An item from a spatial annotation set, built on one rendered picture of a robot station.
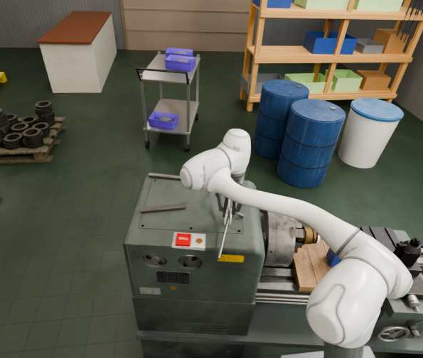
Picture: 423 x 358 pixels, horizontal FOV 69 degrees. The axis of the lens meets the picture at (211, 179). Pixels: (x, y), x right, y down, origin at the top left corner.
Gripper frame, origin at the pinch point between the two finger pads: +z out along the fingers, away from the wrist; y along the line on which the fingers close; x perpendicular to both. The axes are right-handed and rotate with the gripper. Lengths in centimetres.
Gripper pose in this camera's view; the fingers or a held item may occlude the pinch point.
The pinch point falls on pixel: (228, 217)
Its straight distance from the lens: 133.4
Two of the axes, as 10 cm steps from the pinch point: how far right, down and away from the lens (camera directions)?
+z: -0.5, 7.9, 6.1
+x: 0.3, -6.1, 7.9
